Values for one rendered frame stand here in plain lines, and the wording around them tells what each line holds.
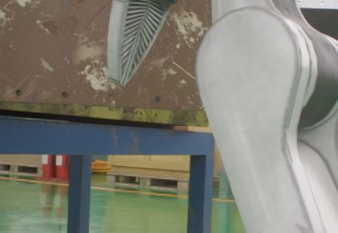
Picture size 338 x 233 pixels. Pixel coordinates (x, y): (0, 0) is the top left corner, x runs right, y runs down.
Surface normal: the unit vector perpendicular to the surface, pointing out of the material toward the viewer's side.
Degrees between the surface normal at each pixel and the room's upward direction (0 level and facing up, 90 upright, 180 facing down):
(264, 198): 90
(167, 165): 90
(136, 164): 90
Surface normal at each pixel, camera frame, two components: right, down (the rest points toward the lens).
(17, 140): 0.87, 0.01
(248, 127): -0.59, -0.07
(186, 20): 0.06, -0.05
